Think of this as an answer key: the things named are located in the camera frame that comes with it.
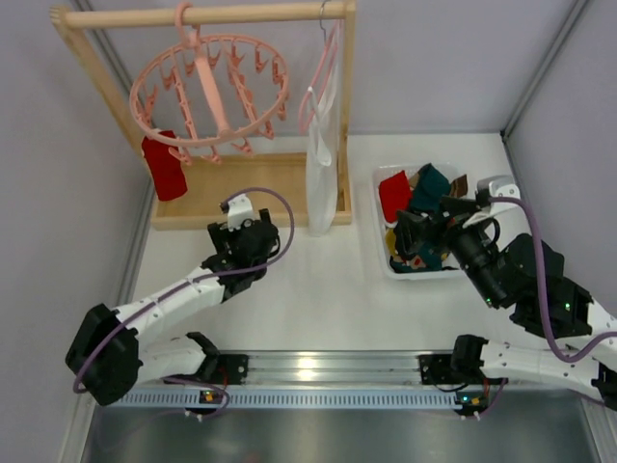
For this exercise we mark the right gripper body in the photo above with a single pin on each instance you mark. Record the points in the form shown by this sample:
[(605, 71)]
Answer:
[(425, 228)]

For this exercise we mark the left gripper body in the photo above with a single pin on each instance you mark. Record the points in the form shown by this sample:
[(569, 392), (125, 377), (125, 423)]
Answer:
[(224, 236)]

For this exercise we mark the red sock with trim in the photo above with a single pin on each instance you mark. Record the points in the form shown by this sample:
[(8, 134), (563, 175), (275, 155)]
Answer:
[(394, 194)]

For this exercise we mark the dark green sock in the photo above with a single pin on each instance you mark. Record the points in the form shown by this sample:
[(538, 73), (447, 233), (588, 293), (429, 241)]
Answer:
[(424, 203)]

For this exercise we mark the brown striped green sock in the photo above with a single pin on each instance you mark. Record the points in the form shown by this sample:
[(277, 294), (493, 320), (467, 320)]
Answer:
[(460, 185)]

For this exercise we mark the red sock plain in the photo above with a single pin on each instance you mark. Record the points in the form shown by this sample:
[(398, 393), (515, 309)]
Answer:
[(165, 169)]

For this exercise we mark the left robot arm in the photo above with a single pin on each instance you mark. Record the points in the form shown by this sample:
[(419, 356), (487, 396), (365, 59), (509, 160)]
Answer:
[(116, 349)]

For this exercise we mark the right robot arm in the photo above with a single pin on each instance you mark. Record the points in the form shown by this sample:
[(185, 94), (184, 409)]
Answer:
[(527, 276)]

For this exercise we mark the pink round clip hanger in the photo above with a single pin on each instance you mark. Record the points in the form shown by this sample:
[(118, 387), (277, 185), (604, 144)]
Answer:
[(198, 55)]

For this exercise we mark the yellow sock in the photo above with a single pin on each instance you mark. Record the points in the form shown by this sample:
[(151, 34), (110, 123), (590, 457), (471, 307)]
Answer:
[(390, 240)]

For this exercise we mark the green reindeer sock in basket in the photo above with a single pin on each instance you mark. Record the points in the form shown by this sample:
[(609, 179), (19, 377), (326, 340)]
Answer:
[(427, 259)]

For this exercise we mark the white plastic laundry basket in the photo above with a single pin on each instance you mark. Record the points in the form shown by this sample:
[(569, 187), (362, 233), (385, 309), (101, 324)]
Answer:
[(380, 227)]

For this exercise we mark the white mesh laundry bag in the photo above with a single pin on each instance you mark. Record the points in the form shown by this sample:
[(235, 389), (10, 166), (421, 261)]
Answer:
[(321, 164)]

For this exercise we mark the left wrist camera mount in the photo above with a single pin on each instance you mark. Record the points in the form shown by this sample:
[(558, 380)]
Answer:
[(238, 210)]

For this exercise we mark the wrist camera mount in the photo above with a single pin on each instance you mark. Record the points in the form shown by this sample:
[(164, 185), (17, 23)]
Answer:
[(238, 210), (494, 195)]

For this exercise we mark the wooden clothes rack frame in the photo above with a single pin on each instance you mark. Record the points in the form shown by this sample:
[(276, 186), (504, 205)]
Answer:
[(273, 174)]

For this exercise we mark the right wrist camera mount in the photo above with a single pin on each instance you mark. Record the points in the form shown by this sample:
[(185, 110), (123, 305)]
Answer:
[(494, 195)]

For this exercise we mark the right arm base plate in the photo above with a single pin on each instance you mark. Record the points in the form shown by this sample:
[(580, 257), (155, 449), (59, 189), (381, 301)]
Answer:
[(436, 371)]

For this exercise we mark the aluminium mounting rail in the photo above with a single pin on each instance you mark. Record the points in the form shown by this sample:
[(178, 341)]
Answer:
[(492, 364)]

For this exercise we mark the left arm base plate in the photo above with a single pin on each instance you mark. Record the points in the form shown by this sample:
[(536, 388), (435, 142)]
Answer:
[(220, 370)]

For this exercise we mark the pink wire hanger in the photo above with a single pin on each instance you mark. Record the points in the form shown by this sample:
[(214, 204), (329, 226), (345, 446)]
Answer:
[(318, 82)]

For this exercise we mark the white slotted cable duct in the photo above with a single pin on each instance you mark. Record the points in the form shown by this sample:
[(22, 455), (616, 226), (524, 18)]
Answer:
[(299, 399)]

